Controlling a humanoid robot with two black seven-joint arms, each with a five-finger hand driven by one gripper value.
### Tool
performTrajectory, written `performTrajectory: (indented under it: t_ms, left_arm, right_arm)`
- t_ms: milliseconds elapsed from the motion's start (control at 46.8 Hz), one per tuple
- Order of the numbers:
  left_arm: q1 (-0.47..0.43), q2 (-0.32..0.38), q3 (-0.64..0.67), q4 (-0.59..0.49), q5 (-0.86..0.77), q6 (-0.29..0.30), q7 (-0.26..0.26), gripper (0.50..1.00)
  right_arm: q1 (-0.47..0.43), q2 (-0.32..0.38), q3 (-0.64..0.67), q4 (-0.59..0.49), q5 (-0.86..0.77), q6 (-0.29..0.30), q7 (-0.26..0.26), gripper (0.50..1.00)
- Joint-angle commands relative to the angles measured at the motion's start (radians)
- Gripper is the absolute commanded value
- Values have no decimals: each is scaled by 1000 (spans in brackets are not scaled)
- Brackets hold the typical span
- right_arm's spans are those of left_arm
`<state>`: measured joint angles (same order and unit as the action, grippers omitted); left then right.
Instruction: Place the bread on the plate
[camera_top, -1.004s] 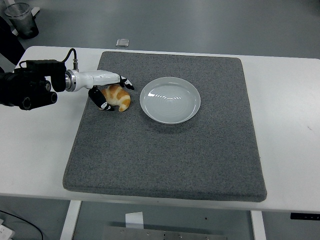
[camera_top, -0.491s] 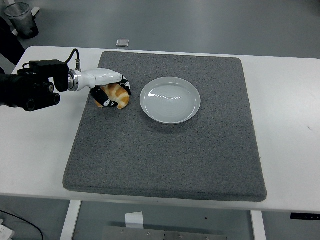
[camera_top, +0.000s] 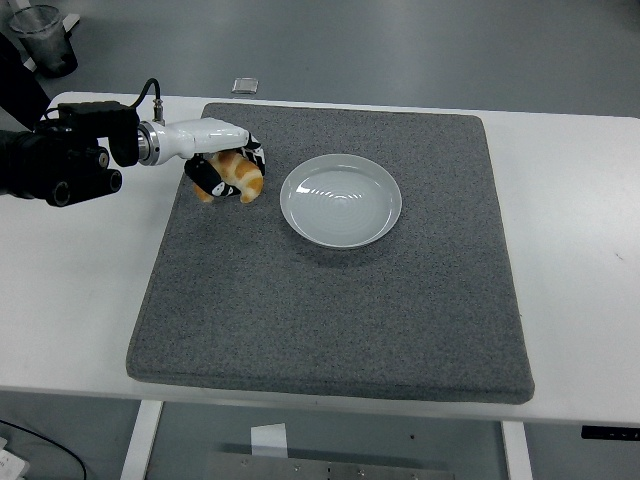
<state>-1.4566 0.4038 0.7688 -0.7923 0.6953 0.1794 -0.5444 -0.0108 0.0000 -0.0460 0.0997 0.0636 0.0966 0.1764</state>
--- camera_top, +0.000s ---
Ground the white power strip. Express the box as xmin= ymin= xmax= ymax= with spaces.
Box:
xmin=0 ymin=437 xmax=29 ymax=480

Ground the grey bin with plastic liner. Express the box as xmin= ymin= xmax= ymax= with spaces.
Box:
xmin=8 ymin=4 xmax=79 ymax=79

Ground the black table control panel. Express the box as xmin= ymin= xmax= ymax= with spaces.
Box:
xmin=580 ymin=425 xmax=640 ymax=443

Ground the golden croissant bread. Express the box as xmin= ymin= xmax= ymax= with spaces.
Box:
xmin=192 ymin=149 xmax=265 ymax=205

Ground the black floor cable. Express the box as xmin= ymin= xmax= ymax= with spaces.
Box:
xmin=0 ymin=419 xmax=87 ymax=480

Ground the grey felt mat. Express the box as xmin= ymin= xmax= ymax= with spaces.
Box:
xmin=123 ymin=102 xmax=535 ymax=405

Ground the white table leg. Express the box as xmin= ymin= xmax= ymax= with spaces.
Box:
xmin=119 ymin=399 xmax=164 ymax=480
xmin=501 ymin=421 xmax=534 ymax=480

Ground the white round plate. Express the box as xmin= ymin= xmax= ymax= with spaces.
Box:
xmin=278 ymin=153 xmax=404 ymax=250

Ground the grey metal plate with screws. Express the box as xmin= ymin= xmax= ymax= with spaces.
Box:
xmin=203 ymin=451 xmax=457 ymax=480

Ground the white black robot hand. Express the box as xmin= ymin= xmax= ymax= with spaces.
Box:
xmin=149 ymin=118 xmax=267 ymax=203

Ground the person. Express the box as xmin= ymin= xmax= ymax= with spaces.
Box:
xmin=0 ymin=34 xmax=51 ymax=132

